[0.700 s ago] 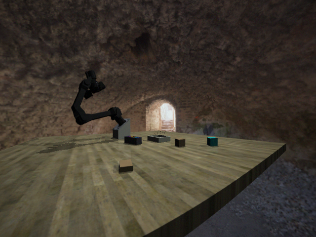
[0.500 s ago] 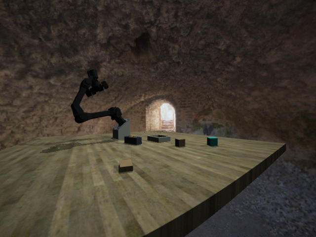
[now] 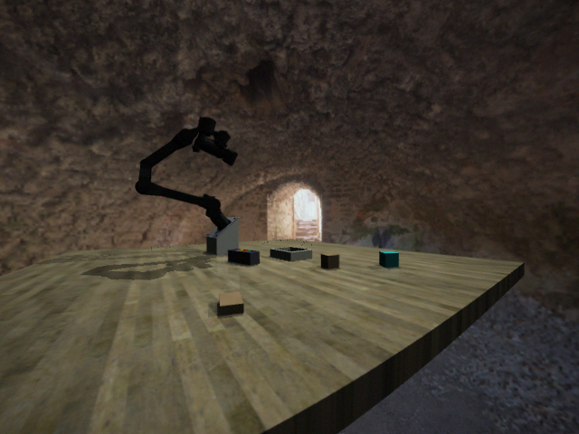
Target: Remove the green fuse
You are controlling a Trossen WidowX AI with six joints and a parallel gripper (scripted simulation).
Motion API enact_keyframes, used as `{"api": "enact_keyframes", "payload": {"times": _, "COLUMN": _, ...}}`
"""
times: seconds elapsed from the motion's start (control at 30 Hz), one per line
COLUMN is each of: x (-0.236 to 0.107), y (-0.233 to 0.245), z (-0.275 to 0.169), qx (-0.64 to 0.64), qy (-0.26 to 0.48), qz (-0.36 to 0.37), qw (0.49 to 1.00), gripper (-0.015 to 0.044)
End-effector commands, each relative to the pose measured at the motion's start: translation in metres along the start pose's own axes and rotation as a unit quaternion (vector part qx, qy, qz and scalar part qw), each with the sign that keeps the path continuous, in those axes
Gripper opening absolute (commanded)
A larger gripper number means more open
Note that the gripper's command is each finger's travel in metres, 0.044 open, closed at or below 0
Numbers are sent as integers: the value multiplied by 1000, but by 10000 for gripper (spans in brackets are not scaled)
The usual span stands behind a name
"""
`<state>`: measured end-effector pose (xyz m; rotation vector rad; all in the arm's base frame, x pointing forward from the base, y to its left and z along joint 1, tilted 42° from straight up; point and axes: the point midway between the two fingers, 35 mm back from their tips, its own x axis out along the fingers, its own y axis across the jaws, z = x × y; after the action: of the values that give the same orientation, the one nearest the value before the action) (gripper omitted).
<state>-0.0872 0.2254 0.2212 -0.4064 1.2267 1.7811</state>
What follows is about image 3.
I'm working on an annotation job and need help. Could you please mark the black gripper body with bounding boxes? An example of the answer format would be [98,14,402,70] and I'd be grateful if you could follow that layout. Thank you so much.
[208,141,238,166]

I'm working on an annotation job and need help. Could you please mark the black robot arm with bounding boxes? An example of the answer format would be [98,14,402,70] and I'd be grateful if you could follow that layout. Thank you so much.
[135,117,231,231]

